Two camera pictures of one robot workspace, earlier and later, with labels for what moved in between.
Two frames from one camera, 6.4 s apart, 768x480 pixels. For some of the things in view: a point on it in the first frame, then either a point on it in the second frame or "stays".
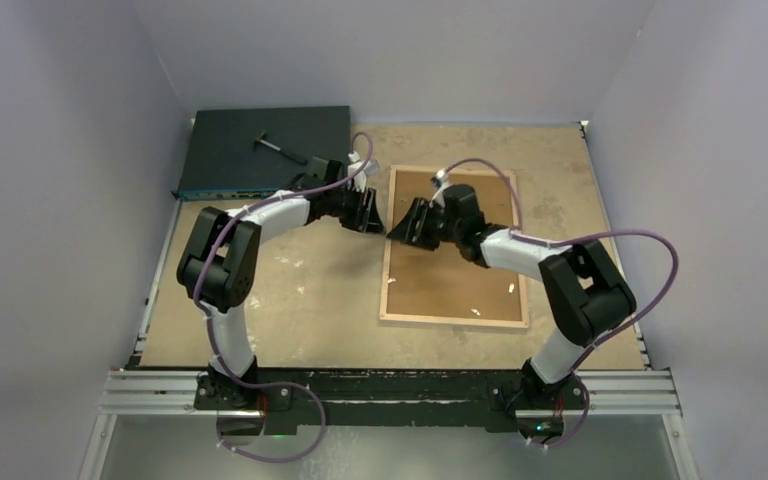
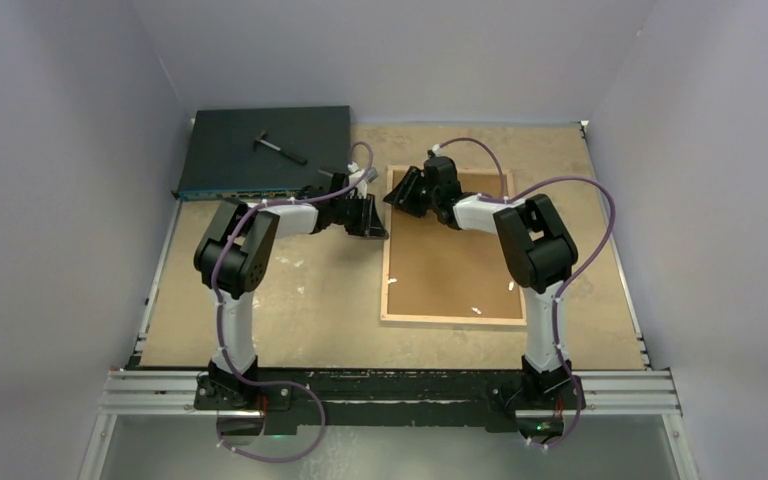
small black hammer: x=261 y=140 stays
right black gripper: x=408 y=229 -> x=403 y=196
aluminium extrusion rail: x=179 y=393 stays
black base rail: x=458 y=400 stays
